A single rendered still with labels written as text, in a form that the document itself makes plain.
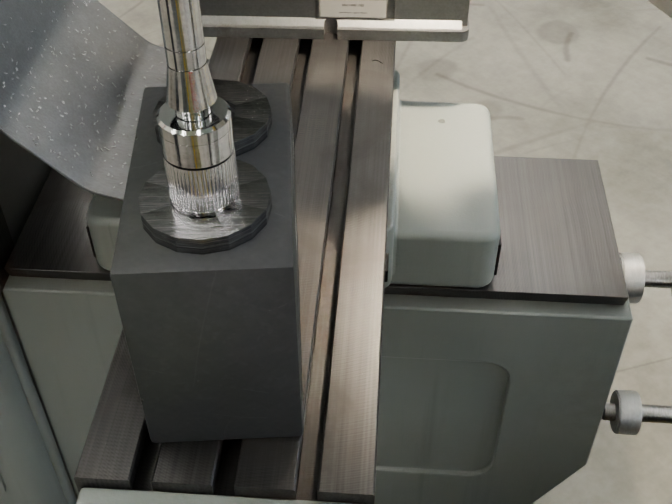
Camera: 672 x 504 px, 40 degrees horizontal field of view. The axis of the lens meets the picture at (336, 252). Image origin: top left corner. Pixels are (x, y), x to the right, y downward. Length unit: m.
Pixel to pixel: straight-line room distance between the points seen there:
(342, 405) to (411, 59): 2.29
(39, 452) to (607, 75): 2.12
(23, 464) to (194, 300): 0.86
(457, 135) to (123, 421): 0.64
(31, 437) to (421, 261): 0.64
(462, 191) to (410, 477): 0.49
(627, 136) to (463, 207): 1.67
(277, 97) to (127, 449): 0.30
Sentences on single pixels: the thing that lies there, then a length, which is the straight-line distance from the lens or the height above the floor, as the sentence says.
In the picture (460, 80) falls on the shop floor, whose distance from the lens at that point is 2.88.
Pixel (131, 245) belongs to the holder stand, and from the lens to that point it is 0.62.
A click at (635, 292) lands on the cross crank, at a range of 1.30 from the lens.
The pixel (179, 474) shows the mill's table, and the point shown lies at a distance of 0.72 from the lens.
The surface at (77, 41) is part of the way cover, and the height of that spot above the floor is 0.95.
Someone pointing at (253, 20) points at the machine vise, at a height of 0.96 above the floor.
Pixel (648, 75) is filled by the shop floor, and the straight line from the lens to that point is 3.03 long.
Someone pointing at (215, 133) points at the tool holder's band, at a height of 1.20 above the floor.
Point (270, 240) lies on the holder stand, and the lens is 0.61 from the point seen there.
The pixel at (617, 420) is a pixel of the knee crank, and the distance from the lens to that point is 1.31.
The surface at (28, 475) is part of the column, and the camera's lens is 1.46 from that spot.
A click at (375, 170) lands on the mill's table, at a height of 0.94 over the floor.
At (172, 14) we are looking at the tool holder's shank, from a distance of 0.54.
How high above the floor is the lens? 1.54
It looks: 43 degrees down
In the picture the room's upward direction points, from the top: straight up
